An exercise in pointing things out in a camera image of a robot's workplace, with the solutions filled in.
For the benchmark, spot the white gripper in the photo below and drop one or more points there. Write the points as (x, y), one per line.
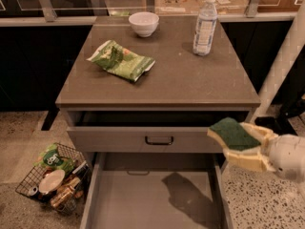
(287, 156)

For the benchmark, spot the green and yellow sponge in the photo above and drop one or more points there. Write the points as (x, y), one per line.
(230, 134)

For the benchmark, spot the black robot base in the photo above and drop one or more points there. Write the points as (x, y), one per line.
(287, 118)

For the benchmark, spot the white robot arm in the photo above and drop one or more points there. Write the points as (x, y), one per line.
(286, 57)

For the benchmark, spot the grey drawer cabinet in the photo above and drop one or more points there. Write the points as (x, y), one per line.
(178, 81)

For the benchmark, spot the grey middle drawer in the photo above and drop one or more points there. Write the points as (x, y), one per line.
(156, 191)

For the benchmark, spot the grey drawer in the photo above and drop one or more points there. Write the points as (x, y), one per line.
(156, 191)
(148, 132)

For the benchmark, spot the grey top drawer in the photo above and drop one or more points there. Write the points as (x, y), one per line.
(148, 132)

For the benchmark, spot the clear plastic water bottle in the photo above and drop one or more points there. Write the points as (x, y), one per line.
(204, 28)

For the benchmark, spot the white ceramic bowl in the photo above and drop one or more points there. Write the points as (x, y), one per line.
(144, 23)

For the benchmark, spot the green snack bag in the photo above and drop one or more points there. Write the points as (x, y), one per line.
(117, 60)

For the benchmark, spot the brown bottle in basket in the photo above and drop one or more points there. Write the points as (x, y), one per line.
(62, 197)

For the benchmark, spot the green chip bag in basket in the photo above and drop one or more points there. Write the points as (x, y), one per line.
(51, 159)

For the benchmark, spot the white bowl in basket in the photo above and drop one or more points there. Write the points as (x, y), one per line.
(51, 181)

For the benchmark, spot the soda can in basket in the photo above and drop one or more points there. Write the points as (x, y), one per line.
(33, 192)

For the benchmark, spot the black wire basket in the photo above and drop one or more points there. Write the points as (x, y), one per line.
(79, 178)

